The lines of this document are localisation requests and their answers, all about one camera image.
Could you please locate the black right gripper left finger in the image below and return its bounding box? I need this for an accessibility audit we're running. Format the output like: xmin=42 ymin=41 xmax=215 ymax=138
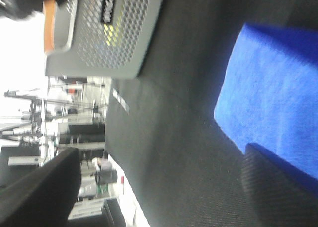
xmin=0 ymin=148 xmax=81 ymax=227

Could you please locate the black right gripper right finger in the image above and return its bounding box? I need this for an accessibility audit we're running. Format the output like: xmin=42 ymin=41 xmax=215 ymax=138
xmin=241 ymin=143 xmax=318 ymax=227

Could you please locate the grey perforated plastic basket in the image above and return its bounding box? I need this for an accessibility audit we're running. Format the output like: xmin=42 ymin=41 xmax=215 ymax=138
xmin=43 ymin=0 xmax=163 ymax=79

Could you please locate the blue microfiber towel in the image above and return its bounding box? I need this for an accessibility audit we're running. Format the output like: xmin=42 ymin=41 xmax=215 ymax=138
xmin=214 ymin=24 xmax=318 ymax=178

